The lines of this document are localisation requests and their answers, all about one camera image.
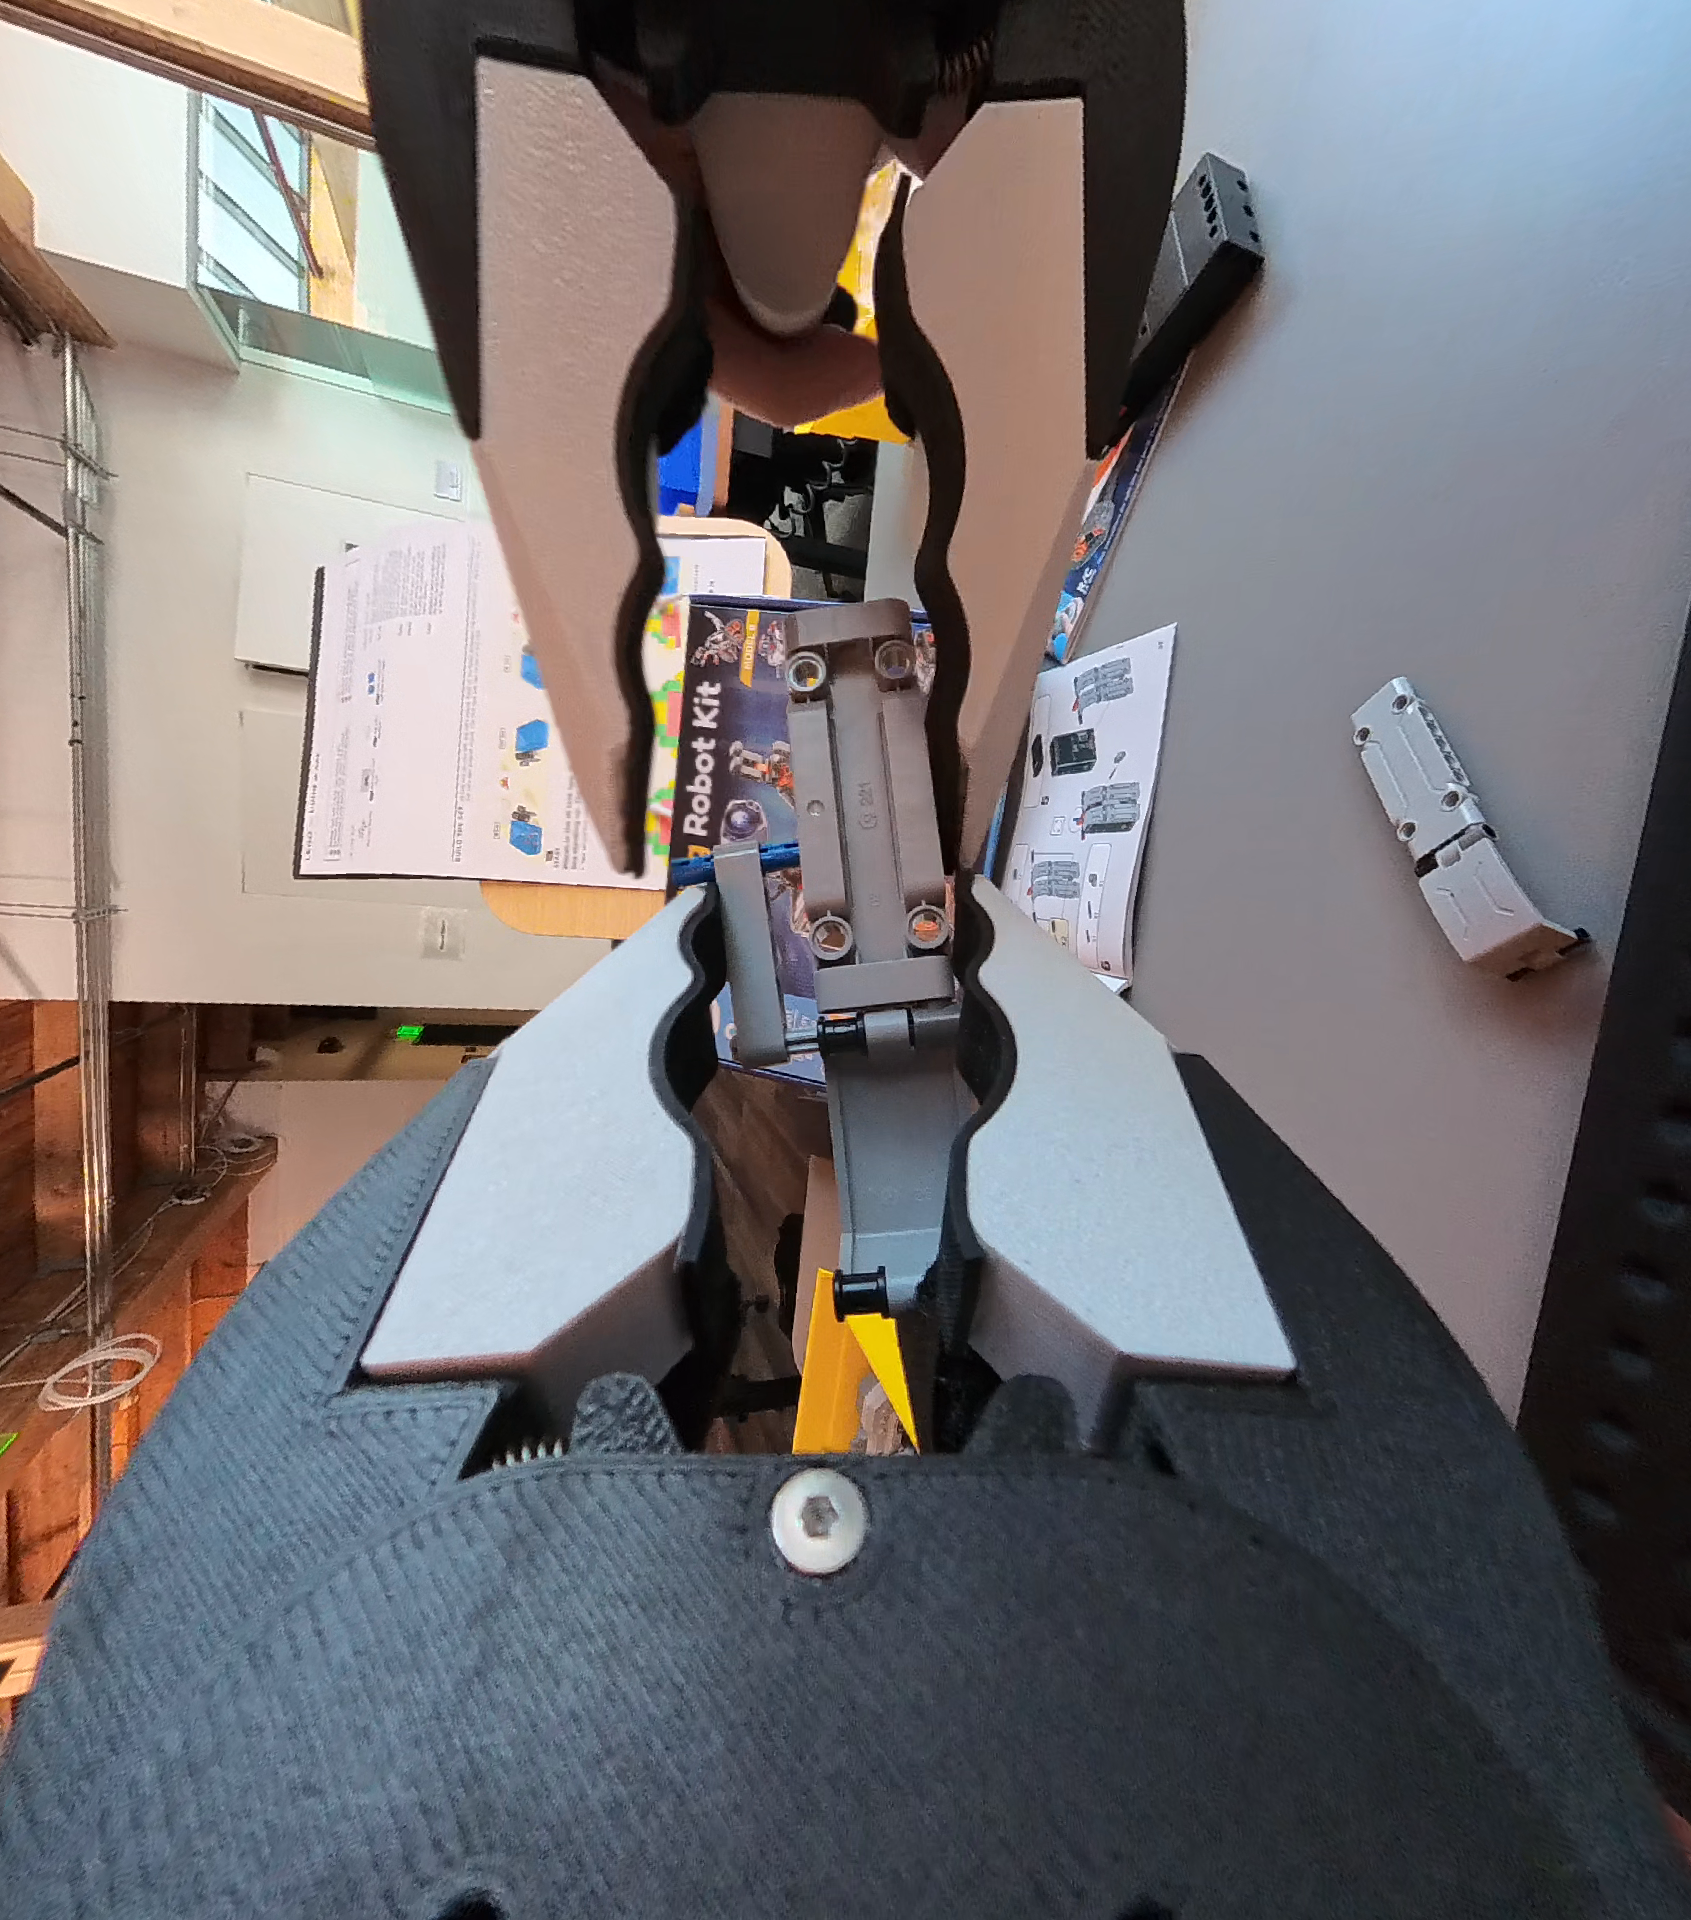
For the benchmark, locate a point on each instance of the colourful printed leaflet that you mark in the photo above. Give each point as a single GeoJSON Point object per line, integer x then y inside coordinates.
{"type": "Point", "coordinates": [1109, 525]}

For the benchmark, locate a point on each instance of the white assembly instruction booklet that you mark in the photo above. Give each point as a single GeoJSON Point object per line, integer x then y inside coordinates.
{"type": "Point", "coordinates": [1101, 810]}

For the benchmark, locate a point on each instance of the grey building block assembly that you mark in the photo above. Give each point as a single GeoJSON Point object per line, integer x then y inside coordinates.
{"type": "Point", "coordinates": [877, 794]}

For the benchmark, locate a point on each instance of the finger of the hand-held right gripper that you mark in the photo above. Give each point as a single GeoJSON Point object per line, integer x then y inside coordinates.
{"type": "Point", "coordinates": [553, 375]}
{"type": "Point", "coordinates": [1019, 331]}

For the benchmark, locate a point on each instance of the blue robot kit box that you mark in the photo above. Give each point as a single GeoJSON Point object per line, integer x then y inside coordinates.
{"type": "Point", "coordinates": [727, 720]}

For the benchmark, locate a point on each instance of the blue bin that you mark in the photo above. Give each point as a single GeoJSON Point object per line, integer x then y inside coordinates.
{"type": "Point", "coordinates": [689, 472]}

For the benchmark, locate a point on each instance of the black perforated panel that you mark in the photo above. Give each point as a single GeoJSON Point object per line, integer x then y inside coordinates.
{"type": "Point", "coordinates": [1686, 1125]}

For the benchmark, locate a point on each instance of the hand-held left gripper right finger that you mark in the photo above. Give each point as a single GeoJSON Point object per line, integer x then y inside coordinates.
{"type": "Point", "coordinates": [1117, 1201]}

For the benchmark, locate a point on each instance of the black battery box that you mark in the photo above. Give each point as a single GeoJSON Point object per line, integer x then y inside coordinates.
{"type": "Point", "coordinates": [1199, 270]}

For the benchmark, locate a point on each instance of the yellow plastic piece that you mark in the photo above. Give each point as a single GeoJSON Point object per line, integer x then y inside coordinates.
{"type": "Point", "coordinates": [831, 1380]}

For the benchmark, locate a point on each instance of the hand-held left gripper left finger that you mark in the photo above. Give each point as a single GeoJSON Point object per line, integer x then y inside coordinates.
{"type": "Point", "coordinates": [547, 1201]}

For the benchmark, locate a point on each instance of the person's right hand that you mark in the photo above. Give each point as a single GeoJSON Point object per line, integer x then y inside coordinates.
{"type": "Point", "coordinates": [793, 375]}

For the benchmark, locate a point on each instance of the metal conduit pipe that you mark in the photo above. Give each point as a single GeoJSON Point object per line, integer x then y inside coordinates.
{"type": "Point", "coordinates": [89, 901]}

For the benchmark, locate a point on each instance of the white printed instruction sheet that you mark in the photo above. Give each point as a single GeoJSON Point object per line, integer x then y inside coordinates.
{"type": "Point", "coordinates": [411, 705]}

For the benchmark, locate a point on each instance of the grey block module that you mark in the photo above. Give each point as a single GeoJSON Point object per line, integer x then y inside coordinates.
{"type": "Point", "coordinates": [1455, 825]}

